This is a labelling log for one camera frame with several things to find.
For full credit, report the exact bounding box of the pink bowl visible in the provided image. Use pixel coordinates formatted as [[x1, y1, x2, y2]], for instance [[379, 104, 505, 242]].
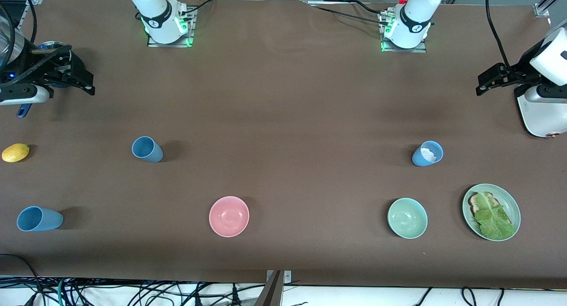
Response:
[[209, 196, 250, 238]]

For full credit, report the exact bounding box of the pale green bowl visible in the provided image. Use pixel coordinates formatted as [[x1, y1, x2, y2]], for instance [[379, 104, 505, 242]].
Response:
[[387, 198, 428, 240]]

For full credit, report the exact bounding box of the blue cup with paper scrap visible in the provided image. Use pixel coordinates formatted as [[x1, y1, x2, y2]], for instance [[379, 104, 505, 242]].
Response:
[[412, 140, 444, 167]]

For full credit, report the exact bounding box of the blue saucepan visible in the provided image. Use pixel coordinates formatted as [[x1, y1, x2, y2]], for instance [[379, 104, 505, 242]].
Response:
[[17, 41, 74, 119]]

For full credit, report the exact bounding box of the toast slice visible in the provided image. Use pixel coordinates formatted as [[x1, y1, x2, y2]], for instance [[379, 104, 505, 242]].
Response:
[[469, 192, 501, 216]]

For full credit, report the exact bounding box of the blue plastic cup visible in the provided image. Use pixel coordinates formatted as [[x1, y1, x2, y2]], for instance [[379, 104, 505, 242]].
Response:
[[16, 206, 64, 232], [132, 136, 164, 163]]

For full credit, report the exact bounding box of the yellow lemon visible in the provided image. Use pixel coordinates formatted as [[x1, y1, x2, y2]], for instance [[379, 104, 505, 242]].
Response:
[[1, 143, 31, 163]]

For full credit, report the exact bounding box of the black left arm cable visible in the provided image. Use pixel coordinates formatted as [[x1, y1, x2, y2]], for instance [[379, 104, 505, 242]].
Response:
[[485, 0, 511, 68]]

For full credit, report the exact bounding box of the pale green plate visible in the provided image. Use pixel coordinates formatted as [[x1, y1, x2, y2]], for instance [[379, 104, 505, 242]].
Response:
[[462, 183, 521, 242]]

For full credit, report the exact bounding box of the dark camera post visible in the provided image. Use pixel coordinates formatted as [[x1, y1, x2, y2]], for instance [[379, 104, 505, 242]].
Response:
[[254, 271, 284, 306]]

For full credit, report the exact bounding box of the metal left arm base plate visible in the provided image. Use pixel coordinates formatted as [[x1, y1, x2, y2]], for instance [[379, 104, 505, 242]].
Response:
[[380, 12, 428, 53]]

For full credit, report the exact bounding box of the black base cable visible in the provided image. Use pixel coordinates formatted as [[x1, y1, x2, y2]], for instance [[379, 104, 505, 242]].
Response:
[[179, 0, 218, 15], [310, 4, 390, 27]]

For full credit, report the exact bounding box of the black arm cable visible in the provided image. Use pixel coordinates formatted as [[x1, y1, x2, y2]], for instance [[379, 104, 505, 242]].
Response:
[[485, 0, 511, 68], [0, 0, 39, 76]]

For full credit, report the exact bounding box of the green lettuce leaf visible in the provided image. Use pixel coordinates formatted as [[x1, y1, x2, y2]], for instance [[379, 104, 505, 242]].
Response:
[[474, 193, 517, 240]]

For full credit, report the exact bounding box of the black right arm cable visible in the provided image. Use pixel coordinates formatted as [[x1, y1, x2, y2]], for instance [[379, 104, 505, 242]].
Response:
[[0, 0, 39, 76]]

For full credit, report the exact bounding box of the white toaster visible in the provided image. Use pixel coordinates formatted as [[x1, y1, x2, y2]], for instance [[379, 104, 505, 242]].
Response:
[[517, 96, 567, 138]]

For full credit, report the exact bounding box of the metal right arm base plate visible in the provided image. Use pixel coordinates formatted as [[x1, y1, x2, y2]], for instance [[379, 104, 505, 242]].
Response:
[[148, 7, 195, 48]]

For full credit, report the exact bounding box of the brown table mat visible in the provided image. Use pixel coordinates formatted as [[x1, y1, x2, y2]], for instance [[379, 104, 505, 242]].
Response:
[[0, 0, 567, 290]]

